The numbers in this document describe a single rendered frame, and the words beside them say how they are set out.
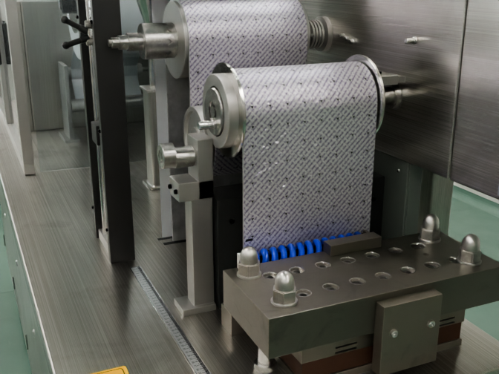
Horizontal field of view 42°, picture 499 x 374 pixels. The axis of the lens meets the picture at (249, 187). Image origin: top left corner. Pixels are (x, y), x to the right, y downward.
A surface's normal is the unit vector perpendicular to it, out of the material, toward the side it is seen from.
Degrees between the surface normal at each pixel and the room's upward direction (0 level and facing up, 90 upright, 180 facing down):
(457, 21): 90
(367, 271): 0
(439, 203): 90
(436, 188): 90
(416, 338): 90
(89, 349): 0
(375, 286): 0
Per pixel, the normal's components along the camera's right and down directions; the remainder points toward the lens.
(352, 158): 0.40, 0.29
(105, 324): 0.00, -0.95
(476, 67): -0.91, 0.13
